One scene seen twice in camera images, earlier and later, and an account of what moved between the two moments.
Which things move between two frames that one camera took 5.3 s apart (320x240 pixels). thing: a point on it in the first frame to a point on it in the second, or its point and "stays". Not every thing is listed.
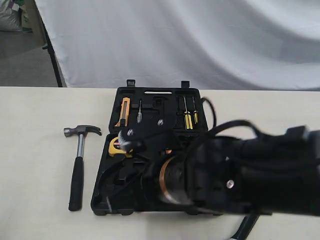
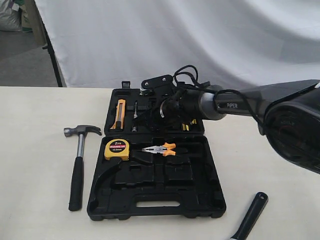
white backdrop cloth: [216, 45] stays
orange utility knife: [124, 119] to [119, 123]
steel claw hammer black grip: [75, 202] stays
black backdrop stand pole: [50, 47] stays
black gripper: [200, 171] to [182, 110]
